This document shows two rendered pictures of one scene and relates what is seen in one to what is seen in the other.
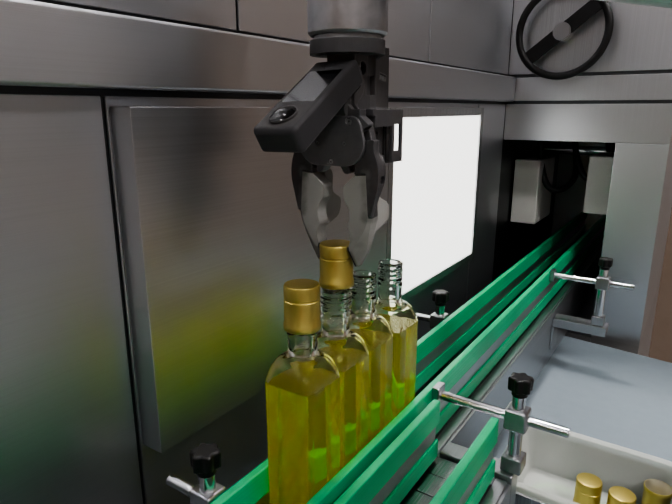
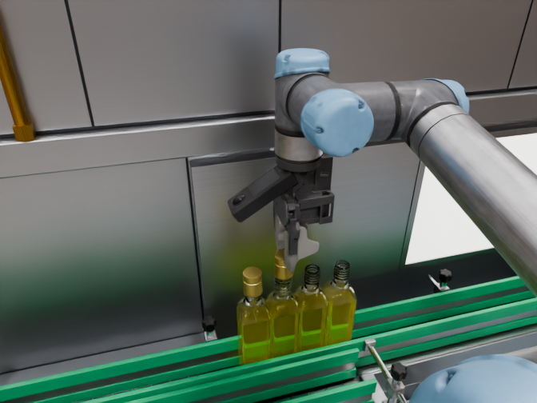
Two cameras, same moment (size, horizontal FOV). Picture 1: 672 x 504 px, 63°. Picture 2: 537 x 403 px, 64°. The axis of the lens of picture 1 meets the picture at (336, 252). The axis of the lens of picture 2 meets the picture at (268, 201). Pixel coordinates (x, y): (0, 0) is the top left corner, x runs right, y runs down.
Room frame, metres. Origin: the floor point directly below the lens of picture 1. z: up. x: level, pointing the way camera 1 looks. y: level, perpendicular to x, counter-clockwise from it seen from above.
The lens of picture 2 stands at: (0.05, -0.38, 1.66)
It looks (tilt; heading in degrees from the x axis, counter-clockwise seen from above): 31 degrees down; 41
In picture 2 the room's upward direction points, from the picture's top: straight up
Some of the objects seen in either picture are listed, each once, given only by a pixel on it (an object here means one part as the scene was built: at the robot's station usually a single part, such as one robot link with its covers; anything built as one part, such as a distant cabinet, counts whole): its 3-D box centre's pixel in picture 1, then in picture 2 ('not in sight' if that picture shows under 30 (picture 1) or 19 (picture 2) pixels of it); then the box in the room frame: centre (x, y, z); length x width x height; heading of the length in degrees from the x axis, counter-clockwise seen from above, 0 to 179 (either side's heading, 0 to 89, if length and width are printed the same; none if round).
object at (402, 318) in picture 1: (387, 380); (336, 323); (0.63, -0.06, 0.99); 0.06 x 0.06 x 0.21; 55
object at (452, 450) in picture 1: (477, 480); (375, 403); (0.61, -0.18, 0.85); 0.09 x 0.04 x 0.07; 56
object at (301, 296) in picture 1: (302, 305); (252, 281); (0.48, 0.03, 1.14); 0.04 x 0.04 x 0.04
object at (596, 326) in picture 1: (587, 305); not in sight; (1.14, -0.56, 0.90); 0.17 x 0.05 x 0.23; 56
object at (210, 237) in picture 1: (373, 216); (399, 209); (0.87, -0.06, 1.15); 0.90 x 0.03 x 0.34; 146
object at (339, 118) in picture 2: not in sight; (340, 114); (0.51, -0.10, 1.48); 0.11 x 0.11 x 0.08; 56
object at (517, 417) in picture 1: (497, 417); (387, 379); (0.61, -0.20, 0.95); 0.17 x 0.03 x 0.12; 56
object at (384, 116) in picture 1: (351, 107); (301, 187); (0.55, -0.01, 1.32); 0.09 x 0.08 x 0.12; 147
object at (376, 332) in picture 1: (361, 399); (308, 328); (0.58, -0.03, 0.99); 0.06 x 0.06 x 0.21; 55
